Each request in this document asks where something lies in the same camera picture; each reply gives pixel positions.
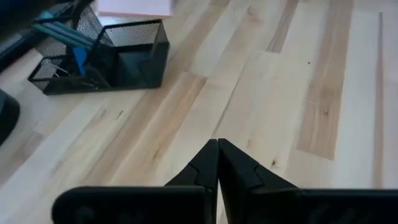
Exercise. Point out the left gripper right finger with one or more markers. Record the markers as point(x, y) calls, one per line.
point(245, 186)

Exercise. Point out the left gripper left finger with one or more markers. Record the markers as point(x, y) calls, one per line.
point(208, 168)

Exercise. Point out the blue eraser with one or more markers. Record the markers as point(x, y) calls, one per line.
point(81, 60)

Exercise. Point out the pink sticky note pad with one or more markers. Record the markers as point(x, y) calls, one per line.
point(133, 7)

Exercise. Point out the teal pencil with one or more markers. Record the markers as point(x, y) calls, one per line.
point(59, 37)
point(62, 27)
point(66, 34)

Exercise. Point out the black mesh desk organizer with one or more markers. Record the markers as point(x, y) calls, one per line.
point(133, 68)

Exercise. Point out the white globe lamp black base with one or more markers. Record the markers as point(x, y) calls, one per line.
point(7, 118)

